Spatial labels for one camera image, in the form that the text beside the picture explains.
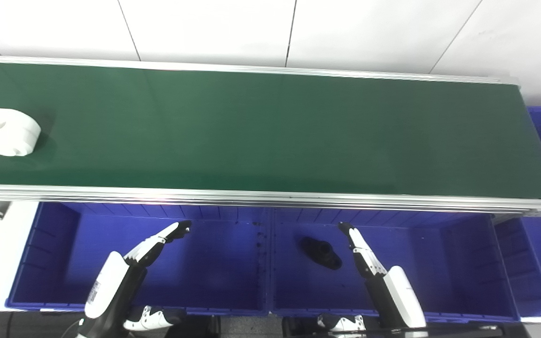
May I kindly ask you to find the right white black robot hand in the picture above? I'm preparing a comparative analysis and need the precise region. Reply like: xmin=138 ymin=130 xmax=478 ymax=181
xmin=317 ymin=222 xmax=427 ymax=332

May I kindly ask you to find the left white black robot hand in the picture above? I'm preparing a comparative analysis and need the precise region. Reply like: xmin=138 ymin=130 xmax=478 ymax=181
xmin=82 ymin=221 xmax=192 ymax=331

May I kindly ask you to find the white round plastic part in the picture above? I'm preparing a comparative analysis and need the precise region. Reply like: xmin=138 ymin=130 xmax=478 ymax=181
xmin=0 ymin=108 xmax=42 ymax=157

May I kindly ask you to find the black plastic part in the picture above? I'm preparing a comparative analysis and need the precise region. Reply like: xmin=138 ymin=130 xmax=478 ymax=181
xmin=298 ymin=236 xmax=343 ymax=270

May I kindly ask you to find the green conveyor belt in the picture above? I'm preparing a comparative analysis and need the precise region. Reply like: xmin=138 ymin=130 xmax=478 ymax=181
xmin=0 ymin=55 xmax=541 ymax=220
xmin=0 ymin=61 xmax=541 ymax=200

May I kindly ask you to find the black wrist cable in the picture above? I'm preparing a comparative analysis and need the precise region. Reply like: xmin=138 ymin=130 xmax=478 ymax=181
xmin=61 ymin=319 xmax=86 ymax=338

